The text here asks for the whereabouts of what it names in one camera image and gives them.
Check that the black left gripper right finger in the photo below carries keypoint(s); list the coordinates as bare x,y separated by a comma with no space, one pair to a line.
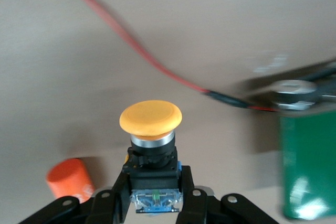
199,208

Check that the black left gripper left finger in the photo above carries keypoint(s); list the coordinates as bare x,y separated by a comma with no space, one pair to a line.
105,208

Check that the orange printed cylinder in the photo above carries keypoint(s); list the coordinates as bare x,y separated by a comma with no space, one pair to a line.
68,179

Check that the yellow mushroom push button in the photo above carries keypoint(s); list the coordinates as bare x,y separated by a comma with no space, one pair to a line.
151,116

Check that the green conveyor belt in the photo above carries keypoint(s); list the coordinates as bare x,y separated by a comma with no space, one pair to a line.
307,155

